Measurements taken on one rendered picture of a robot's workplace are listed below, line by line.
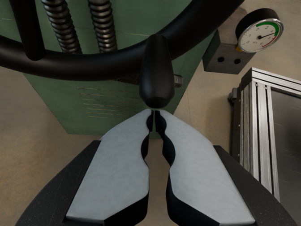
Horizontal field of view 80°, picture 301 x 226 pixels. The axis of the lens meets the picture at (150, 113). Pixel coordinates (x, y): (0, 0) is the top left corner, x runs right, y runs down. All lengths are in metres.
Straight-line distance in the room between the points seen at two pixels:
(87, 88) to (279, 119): 0.78
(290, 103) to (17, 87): 1.32
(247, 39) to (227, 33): 0.06
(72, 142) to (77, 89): 0.39
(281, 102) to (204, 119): 0.35
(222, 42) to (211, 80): 0.82
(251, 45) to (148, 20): 0.18
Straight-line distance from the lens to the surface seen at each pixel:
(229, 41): 0.39
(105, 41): 0.24
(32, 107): 1.05
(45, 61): 0.20
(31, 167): 0.94
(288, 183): 0.85
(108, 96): 0.57
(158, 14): 0.36
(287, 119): 0.98
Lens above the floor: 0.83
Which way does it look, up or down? 61 degrees down
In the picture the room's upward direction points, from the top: 15 degrees clockwise
